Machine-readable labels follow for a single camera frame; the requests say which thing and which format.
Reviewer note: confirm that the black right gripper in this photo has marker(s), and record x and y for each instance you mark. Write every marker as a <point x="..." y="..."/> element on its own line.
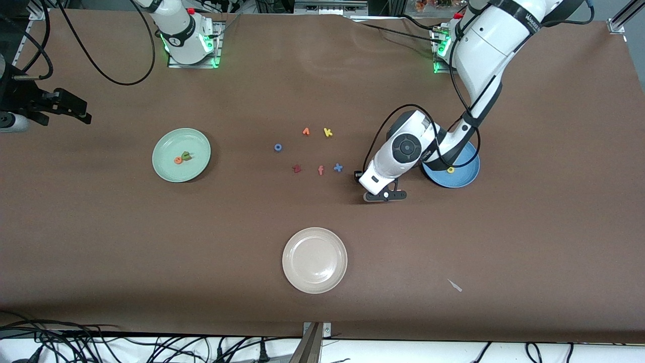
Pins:
<point x="21" y="97"/>

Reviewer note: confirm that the brown table mat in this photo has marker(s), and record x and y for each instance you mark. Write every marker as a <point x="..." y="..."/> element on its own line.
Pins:
<point x="151" y="252"/>

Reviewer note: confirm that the light green plate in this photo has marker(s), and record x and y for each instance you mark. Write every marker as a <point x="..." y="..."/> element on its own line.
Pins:
<point x="196" y="166"/>

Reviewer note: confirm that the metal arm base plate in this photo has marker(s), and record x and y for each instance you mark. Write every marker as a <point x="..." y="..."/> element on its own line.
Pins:
<point x="441" y="72"/>
<point x="218" y="50"/>

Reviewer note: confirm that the beige plate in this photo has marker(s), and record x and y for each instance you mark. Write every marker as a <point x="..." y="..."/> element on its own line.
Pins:
<point x="315" y="260"/>

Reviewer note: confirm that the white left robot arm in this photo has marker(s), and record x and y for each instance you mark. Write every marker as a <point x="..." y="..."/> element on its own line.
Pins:
<point x="489" y="45"/>

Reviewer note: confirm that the aluminium frame post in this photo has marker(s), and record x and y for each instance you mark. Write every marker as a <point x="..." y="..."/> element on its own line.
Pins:
<point x="310" y="348"/>

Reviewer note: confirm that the blue plate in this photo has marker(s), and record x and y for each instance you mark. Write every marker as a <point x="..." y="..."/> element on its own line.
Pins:
<point x="463" y="174"/>

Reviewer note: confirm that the grey power strip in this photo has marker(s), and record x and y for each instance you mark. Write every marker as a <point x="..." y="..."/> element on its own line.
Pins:
<point x="327" y="7"/>

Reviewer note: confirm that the aluminium frame rail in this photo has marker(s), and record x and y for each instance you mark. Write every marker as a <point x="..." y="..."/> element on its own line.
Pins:
<point x="38" y="14"/>
<point x="617" y="22"/>

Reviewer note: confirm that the white paper scrap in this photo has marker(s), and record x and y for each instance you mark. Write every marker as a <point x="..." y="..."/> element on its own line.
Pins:
<point x="455" y="285"/>

